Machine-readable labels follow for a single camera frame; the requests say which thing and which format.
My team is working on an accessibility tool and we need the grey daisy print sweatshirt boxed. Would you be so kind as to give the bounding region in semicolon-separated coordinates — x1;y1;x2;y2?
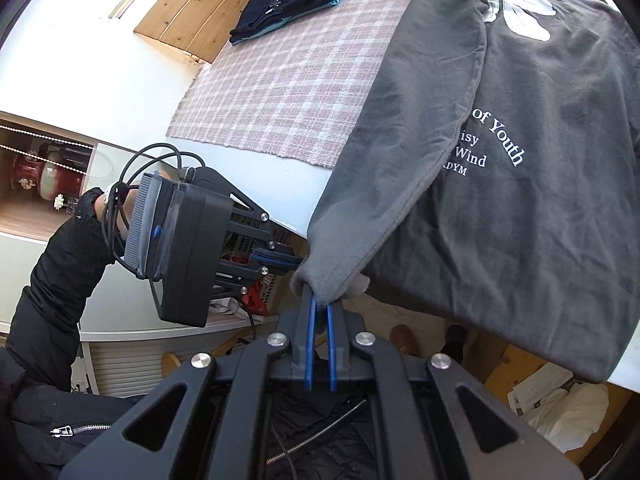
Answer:
292;0;640;385

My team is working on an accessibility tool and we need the pink plaid blanket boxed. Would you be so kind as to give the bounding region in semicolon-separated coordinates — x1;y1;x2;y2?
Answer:
166;0;437;169

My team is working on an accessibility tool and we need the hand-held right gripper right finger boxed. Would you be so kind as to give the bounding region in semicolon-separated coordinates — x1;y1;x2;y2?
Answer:
326;302;586;480

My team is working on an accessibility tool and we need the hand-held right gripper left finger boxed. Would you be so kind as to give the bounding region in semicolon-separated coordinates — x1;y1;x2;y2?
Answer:
60;285;318;480

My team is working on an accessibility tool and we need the white crumpled cloth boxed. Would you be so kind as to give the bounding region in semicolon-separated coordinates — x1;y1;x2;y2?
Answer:
506;361;612;454

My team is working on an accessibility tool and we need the person's left hand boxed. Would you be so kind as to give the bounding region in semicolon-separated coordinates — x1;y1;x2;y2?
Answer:
102;187;137;243

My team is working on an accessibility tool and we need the person's left forearm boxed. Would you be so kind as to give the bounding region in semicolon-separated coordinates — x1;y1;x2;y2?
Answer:
9;187;126;392

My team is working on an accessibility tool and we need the pine plank panel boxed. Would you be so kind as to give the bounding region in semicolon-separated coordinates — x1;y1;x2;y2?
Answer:
134;0;292;64

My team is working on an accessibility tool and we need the coiled metal spring cord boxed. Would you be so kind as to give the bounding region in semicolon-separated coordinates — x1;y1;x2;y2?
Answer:
266;401;367;467

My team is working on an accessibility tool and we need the black cable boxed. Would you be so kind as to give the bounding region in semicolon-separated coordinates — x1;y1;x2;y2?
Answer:
101;143;207;282

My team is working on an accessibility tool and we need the wooden chair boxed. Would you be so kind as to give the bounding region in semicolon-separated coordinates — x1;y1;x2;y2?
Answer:
161;349;184;377

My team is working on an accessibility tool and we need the black shoe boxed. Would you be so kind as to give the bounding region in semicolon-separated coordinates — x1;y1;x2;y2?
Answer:
444;324;469;357

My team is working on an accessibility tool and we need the person's black zipped jacket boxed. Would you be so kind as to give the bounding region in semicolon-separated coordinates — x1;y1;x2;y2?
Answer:
0;345;381;480

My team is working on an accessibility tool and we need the brown shoe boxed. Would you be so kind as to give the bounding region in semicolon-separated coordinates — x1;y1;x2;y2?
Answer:
389;324;422;359

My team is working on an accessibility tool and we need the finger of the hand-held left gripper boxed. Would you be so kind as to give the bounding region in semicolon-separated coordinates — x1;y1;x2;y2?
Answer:
219;170;302;265
214;261;302;298

